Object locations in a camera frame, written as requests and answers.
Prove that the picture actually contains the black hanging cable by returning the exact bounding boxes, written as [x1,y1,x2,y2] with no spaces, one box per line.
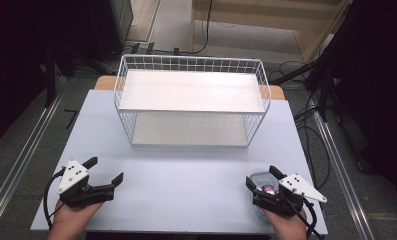
[184,0,214,55]

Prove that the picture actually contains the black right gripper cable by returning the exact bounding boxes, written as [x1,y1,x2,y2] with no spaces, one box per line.
[279,192,324,240]

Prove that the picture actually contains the black angled bar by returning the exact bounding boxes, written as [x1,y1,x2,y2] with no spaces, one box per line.
[63,108,79,130]

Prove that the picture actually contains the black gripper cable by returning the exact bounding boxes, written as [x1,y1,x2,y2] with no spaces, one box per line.
[279,192,324,240]
[42,167,67,231]

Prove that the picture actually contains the clear plastic food container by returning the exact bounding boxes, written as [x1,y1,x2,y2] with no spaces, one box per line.
[248,170,282,220]

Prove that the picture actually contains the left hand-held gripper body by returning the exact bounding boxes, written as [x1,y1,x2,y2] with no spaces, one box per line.
[57,159,116,208]

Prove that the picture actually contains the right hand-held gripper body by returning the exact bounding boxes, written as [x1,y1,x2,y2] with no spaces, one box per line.
[252,172,328,219]

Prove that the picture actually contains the black curtain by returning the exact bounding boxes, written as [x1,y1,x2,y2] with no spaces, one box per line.
[319,0,397,214]
[0,0,97,153]

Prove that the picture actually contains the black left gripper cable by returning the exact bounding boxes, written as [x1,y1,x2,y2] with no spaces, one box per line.
[42,167,67,231]

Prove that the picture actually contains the person's right hand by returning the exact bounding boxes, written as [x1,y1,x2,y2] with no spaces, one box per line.
[261,208,309,240]

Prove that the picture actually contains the metal floor rail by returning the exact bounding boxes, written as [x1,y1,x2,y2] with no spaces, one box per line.
[313,110,376,240]
[0,75,66,228]

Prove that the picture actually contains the white wire two-tier shelf rack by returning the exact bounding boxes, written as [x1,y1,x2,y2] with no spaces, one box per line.
[113,53,272,149]

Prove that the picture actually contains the black floor cables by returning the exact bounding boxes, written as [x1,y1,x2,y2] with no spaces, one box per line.
[268,59,332,191]

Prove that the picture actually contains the light wooden furniture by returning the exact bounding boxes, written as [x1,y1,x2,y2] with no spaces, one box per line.
[189,0,352,64]

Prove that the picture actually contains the dark cabinet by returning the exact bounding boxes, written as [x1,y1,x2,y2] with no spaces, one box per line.
[87,0,135,63]

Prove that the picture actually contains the person's left hand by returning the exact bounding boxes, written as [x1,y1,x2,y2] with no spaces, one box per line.
[47,199,104,240]

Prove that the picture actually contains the black metal stand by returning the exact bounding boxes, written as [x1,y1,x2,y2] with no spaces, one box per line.
[269,58,340,123]
[44,41,79,109]

